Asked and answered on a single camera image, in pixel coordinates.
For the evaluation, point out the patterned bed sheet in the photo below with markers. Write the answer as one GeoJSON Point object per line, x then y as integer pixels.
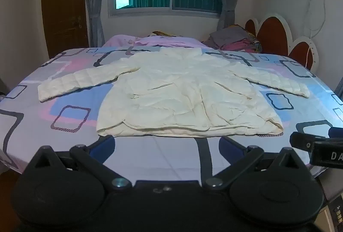
{"type": "Point", "coordinates": [160, 157]}

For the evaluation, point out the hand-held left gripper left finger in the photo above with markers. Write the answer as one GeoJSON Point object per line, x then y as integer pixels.
{"type": "Point", "coordinates": [103, 147]}

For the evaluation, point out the grey device with buttons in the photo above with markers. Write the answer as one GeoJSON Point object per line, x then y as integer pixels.
{"type": "Point", "coordinates": [335, 213]}

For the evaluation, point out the pile of folded clothes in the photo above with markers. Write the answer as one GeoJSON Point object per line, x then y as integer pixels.
{"type": "Point", "coordinates": [233, 36]}

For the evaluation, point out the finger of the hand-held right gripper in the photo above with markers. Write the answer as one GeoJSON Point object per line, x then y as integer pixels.
{"type": "Point", "coordinates": [302, 141]}
{"type": "Point", "coordinates": [336, 132]}

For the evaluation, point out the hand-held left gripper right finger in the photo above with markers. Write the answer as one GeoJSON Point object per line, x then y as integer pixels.
{"type": "Point", "coordinates": [231, 146]}

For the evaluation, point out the red and white headboard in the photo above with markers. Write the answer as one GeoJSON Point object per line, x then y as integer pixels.
{"type": "Point", "coordinates": [273, 33]}

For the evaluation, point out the dark yellow cloth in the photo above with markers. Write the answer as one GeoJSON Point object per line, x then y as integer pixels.
{"type": "Point", "coordinates": [160, 33]}

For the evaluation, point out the white padded jacket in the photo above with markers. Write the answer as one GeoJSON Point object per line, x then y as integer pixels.
{"type": "Point", "coordinates": [174, 92]}

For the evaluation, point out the brown wooden door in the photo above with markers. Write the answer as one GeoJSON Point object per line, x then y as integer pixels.
{"type": "Point", "coordinates": [64, 6]}

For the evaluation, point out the pink pillow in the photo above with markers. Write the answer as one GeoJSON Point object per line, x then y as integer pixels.
{"type": "Point", "coordinates": [166, 41]}

